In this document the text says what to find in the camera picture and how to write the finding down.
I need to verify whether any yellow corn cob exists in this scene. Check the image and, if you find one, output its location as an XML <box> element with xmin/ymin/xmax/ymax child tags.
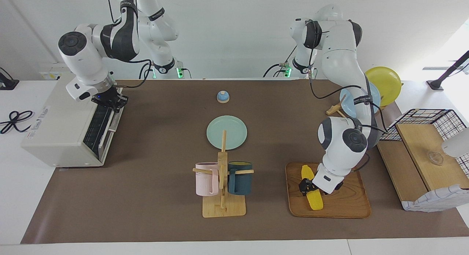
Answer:
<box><xmin>301</xmin><ymin>165</ymin><xmax>324</xmax><ymax>211</ymax></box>

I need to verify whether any glass oven door with handle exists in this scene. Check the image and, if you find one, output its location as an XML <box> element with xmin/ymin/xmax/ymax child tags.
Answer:
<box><xmin>84</xmin><ymin>101</ymin><xmax>124</xmax><ymax>167</ymax></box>

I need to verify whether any pale green plate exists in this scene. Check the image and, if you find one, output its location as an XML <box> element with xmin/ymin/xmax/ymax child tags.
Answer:
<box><xmin>206</xmin><ymin>115</ymin><xmax>248</xmax><ymax>151</ymax></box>

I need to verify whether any white toaster oven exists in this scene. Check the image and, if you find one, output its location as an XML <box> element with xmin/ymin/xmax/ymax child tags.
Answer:
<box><xmin>21</xmin><ymin>73</ymin><xmax>125</xmax><ymax>167</ymax></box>

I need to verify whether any wooden serving tray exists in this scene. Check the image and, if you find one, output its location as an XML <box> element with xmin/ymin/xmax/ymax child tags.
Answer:
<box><xmin>285</xmin><ymin>162</ymin><xmax>372</xmax><ymax>219</ymax></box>

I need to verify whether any dark blue mug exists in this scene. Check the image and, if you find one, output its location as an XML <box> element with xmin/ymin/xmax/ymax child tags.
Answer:
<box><xmin>227</xmin><ymin>161</ymin><xmax>253</xmax><ymax>196</ymax></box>

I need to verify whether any wooden plate rack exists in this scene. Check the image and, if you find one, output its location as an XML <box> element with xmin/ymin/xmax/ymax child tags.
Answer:
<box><xmin>326</xmin><ymin>85</ymin><xmax>404</xmax><ymax>120</ymax></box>

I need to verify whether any light blue plate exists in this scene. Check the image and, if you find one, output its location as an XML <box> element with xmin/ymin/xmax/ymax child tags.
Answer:
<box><xmin>339</xmin><ymin>81</ymin><xmax>381</xmax><ymax>119</ymax></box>

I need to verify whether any wooden mug tree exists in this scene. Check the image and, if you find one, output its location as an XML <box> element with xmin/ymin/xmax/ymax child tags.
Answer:
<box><xmin>193</xmin><ymin>130</ymin><xmax>254</xmax><ymax>218</ymax></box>

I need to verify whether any brown table mat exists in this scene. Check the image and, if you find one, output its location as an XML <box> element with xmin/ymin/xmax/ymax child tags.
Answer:
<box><xmin>20</xmin><ymin>78</ymin><xmax>469</xmax><ymax>244</ymax></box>

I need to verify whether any black clamp base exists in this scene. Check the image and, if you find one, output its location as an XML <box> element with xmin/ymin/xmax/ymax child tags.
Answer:
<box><xmin>0</xmin><ymin>67</ymin><xmax>19</xmax><ymax>90</ymax></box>

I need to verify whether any pink mug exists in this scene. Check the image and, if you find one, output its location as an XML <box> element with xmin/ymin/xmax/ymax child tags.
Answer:
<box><xmin>195</xmin><ymin>162</ymin><xmax>220</xmax><ymax>196</ymax></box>

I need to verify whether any small clear glass cup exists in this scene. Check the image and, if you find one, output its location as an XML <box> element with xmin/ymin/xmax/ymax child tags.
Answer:
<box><xmin>427</xmin><ymin>151</ymin><xmax>444</xmax><ymax>166</ymax></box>

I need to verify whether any yellow plate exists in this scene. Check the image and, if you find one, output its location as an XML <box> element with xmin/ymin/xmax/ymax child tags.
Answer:
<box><xmin>365</xmin><ymin>66</ymin><xmax>402</xmax><ymax>107</ymax></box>

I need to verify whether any blurry white object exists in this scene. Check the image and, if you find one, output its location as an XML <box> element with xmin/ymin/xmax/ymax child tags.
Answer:
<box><xmin>441</xmin><ymin>127</ymin><xmax>469</xmax><ymax>159</ymax></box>

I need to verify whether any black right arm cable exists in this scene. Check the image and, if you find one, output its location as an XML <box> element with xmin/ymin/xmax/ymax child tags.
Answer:
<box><xmin>106</xmin><ymin>0</ymin><xmax>153</xmax><ymax>89</ymax></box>

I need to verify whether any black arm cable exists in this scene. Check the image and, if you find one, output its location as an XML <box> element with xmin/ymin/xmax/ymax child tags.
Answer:
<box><xmin>309</xmin><ymin>19</ymin><xmax>389</xmax><ymax>173</ymax></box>
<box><xmin>106</xmin><ymin>0</ymin><xmax>153</xmax><ymax>89</ymax></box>

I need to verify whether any white wall box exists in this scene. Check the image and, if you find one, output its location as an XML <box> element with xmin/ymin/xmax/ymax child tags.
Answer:
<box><xmin>38</xmin><ymin>62</ymin><xmax>68</xmax><ymax>81</ymax></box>

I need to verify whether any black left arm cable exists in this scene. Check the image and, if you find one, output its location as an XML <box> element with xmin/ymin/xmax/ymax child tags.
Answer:
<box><xmin>309</xmin><ymin>19</ymin><xmax>389</xmax><ymax>173</ymax></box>

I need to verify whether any coiled black cable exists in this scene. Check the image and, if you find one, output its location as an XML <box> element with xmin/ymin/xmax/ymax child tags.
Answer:
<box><xmin>0</xmin><ymin>110</ymin><xmax>34</xmax><ymax>134</ymax></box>

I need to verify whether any black wire basket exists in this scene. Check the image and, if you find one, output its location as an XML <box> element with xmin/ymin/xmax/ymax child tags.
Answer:
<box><xmin>376</xmin><ymin>116</ymin><xmax>469</xmax><ymax>213</ymax></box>
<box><xmin>377</xmin><ymin>108</ymin><xmax>469</xmax><ymax>175</ymax></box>

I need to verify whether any black left base cable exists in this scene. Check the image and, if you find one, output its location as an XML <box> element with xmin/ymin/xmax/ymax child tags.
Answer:
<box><xmin>262</xmin><ymin>46</ymin><xmax>298</xmax><ymax>78</ymax></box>

